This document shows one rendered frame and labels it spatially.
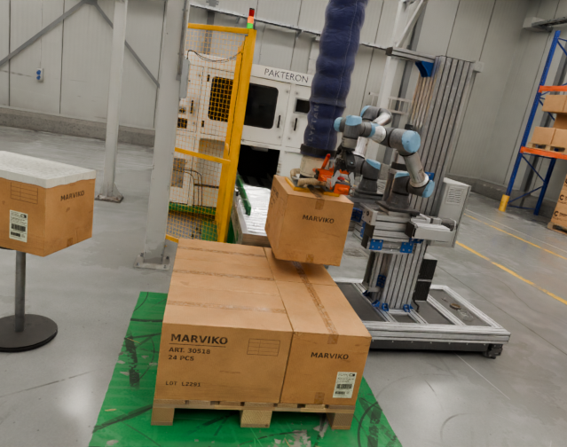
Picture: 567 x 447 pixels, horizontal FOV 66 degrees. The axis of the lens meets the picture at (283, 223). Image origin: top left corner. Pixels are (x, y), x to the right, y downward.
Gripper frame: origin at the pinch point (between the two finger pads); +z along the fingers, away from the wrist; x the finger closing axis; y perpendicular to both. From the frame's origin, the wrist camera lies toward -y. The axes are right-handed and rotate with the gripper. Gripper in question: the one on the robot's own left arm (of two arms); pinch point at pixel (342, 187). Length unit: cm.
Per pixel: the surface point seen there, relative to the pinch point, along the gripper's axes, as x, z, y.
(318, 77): 9, -53, 54
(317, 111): 7, -34, 53
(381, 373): -59, 121, 21
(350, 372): -13, 87, -30
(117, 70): 184, -41, 377
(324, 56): 8, -65, 54
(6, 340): 166, 116, 28
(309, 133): 9, -21, 55
